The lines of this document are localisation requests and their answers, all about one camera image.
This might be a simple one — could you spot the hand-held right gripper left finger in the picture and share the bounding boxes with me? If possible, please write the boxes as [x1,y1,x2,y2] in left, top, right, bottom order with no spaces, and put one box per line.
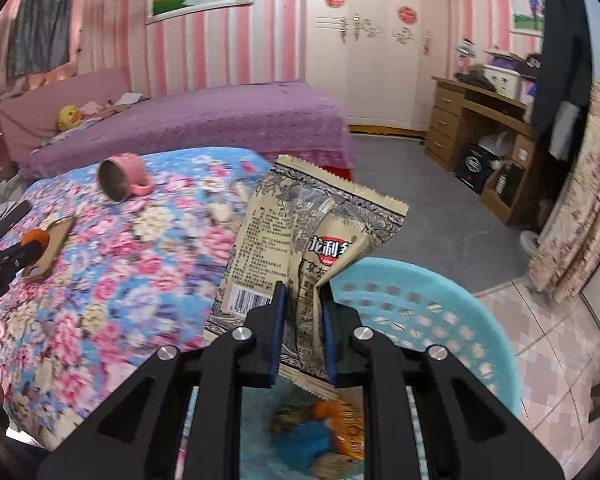
[36,281,288,480]

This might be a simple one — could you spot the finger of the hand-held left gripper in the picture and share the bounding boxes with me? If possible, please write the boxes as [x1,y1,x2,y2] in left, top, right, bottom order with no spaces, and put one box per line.
[0,240,43,281]

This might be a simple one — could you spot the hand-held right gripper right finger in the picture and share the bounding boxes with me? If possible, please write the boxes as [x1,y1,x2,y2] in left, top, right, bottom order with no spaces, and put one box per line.
[320,290,566,480]

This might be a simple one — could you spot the orange lid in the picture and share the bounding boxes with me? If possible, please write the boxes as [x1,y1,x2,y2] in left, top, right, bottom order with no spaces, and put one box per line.
[21,229,51,261]

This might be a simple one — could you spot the orange snack packet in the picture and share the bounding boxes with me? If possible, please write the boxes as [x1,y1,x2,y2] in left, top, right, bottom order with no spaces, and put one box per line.
[315,400,366,461]

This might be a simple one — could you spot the light blue plastic basket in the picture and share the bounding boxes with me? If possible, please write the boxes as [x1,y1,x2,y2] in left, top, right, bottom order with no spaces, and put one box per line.
[180,257,523,480]

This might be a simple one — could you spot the beige snack packet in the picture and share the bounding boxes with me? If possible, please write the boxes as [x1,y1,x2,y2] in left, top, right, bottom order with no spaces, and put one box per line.
[203,155,409,391]

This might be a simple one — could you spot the black phone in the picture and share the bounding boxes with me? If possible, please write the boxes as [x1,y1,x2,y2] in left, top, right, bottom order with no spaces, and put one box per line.
[0,200,33,241]

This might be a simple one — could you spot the wooden board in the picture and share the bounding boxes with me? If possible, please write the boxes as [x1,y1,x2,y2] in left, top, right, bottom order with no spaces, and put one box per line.
[21,215,78,282]

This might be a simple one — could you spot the pink steel mug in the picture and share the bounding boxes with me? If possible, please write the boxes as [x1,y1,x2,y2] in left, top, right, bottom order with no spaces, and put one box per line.
[97,152,155,204]

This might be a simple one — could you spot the yellow duck plush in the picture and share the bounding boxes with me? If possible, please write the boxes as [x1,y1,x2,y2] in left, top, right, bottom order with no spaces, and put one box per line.
[56,105,83,131]

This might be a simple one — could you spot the pink headboard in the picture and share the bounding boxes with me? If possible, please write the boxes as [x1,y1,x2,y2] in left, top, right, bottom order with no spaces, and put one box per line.
[0,66,131,161]

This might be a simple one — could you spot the crumpled clothes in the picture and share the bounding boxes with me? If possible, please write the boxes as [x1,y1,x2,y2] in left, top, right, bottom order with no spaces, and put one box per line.
[107,92,146,108]

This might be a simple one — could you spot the bed with purple sheet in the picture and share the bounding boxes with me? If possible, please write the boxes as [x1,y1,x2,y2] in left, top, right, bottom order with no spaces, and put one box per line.
[17,81,356,181]

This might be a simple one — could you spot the white fan base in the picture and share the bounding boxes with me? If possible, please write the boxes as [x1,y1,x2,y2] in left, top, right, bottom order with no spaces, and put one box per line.
[520,230,543,261]

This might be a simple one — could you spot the black box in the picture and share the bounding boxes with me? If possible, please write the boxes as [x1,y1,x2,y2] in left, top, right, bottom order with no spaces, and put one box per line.
[455,142,493,193]

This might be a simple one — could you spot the cardboard box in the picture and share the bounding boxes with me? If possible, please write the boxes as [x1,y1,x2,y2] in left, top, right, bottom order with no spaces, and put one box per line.
[482,160,526,206]

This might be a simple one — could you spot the grey window curtain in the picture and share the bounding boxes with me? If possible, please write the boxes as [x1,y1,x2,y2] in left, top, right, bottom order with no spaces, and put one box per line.
[7,0,78,78]

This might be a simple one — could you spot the wooden desk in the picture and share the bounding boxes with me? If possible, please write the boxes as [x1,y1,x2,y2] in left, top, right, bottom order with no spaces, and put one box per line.
[425,76,543,226]

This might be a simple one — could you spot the pink window curtain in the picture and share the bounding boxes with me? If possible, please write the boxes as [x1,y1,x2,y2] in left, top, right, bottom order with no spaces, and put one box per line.
[0,0,136,106]

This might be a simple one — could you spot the white wardrobe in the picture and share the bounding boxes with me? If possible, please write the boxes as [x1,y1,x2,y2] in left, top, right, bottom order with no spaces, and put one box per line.
[305,0,453,133]

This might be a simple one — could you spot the white storage box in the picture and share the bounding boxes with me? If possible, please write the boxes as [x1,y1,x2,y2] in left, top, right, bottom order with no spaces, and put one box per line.
[482,62,523,101]

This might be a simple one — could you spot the desk lamp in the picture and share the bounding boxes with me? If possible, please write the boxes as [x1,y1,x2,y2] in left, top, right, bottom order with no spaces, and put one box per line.
[454,38,476,78]

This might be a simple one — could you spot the dark hanging coat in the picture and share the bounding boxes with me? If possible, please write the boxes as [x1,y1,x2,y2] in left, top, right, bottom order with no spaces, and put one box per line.
[530,0,595,161]

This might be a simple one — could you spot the couple wall poster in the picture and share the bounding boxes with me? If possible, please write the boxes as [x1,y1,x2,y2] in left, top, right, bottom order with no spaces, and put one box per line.
[510,0,548,36]

